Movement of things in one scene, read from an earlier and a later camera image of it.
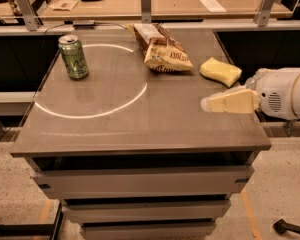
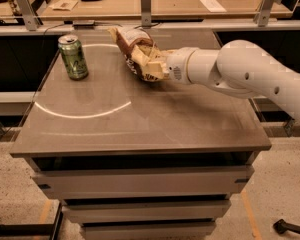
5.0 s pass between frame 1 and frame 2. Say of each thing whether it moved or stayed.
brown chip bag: moved
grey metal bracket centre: stayed
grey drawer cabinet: stayed
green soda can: stayed
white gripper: moved
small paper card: stayed
